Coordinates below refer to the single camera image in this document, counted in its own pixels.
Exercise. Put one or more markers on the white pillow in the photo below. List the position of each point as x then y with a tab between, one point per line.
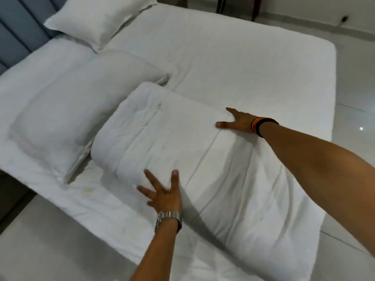
73	114
96	20

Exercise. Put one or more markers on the person's right forearm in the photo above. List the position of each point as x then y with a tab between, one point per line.
322	155

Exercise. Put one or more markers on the white quilted duvet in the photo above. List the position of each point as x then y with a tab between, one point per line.
175	143

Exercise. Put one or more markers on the person's left hand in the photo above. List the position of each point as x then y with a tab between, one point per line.
165	200

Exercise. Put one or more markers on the person's left forearm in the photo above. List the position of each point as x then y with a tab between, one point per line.
158	254

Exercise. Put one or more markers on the silver wristwatch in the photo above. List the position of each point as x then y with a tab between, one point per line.
168	215

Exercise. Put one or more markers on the white bed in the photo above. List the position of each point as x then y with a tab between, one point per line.
249	55

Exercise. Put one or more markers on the blue padded headboard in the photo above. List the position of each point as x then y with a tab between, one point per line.
17	26

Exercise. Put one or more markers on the person's right hand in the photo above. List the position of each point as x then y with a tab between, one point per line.
241	122

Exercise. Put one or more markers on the black orange wristband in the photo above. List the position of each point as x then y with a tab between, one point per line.
260	125

